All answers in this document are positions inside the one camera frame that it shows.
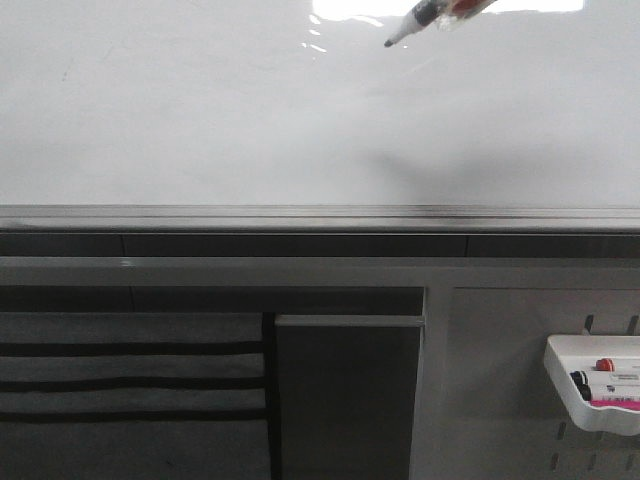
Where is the black-capped marker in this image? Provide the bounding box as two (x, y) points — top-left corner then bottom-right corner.
(570, 371), (639, 386)
(577, 384), (639, 402)

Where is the white plastic wall tray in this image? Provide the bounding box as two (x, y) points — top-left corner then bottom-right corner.
(544, 335), (639, 436)

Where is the pink eraser in tray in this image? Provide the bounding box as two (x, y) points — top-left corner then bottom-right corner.
(589, 400), (640, 412)

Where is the red-capped marker in tray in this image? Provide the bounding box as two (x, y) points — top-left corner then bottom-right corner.
(594, 358), (640, 372)

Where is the grey whiteboard marker ledge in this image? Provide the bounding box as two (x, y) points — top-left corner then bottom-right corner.
(1, 205), (639, 235)

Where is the black-capped marker lower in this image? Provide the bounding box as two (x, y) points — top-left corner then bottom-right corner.
(577, 384), (639, 402)

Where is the grey fabric pocket organizer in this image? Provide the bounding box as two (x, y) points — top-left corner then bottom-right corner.
(1, 312), (282, 479)

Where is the dark grey flat panel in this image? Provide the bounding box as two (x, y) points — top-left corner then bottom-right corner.
(276, 315), (424, 479)

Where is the white pegboard panel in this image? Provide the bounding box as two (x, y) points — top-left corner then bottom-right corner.
(440, 289), (639, 479)

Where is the white black-tipped whiteboard marker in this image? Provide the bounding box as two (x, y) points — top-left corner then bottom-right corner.
(384, 0), (494, 48)

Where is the white whiteboard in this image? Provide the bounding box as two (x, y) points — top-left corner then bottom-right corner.
(1, 1), (639, 208)

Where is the black-capped marker upper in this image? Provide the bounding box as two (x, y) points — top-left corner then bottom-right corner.
(570, 371), (639, 386)

